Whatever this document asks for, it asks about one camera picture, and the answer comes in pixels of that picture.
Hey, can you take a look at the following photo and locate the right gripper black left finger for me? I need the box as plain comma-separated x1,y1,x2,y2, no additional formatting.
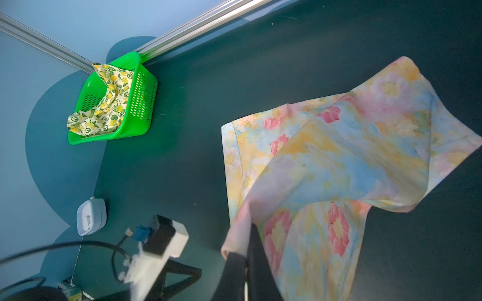
212,253,247,301

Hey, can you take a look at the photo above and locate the green plastic basket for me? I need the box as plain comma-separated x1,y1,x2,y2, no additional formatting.
68,52,158,145

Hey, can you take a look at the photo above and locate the green lemon print skirt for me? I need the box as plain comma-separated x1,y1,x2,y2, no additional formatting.
67,63,134,137

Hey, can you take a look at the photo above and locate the round clear jar green lid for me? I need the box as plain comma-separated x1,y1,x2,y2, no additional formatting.
58,280,84,301

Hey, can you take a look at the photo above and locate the pastel floral skirt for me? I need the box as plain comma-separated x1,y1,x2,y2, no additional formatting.
222,56,481,300

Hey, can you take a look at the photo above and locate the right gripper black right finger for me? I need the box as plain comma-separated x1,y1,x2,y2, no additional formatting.
247,224,283,301

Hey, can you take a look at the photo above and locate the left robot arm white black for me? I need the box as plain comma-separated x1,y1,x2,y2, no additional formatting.
1,242,202,300

